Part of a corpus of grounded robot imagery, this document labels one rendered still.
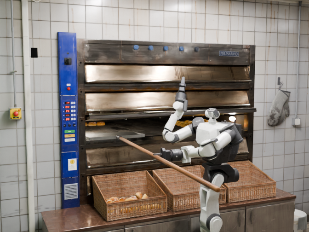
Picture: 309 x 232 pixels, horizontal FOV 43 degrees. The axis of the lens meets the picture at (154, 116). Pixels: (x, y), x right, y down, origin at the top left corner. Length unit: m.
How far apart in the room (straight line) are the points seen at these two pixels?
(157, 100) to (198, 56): 0.64
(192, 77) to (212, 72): 0.25
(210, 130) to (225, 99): 1.25
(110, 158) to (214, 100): 1.24
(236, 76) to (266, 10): 0.80
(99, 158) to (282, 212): 1.89
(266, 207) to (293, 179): 1.00
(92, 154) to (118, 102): 0.54
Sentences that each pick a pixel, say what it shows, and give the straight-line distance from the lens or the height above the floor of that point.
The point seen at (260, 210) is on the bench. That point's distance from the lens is 4.00.
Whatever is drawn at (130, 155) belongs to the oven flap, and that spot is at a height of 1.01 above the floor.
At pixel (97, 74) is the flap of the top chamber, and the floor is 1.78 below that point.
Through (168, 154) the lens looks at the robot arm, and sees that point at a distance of 2.86.
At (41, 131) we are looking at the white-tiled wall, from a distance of 3.56.
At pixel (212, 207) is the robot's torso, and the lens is 3.20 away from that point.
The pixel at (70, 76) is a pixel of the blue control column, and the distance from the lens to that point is 3.54.
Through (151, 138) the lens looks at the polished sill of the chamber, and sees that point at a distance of 3.84.
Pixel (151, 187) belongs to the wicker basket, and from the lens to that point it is 3.77.
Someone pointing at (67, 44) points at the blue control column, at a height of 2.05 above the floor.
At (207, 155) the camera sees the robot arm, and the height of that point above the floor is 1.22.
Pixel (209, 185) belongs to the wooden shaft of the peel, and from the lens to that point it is 2.16.
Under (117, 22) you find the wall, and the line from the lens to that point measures 3.71.
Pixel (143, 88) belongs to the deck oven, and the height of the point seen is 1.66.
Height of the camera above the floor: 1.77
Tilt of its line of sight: 6 degrees down
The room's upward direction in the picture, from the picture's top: straight up
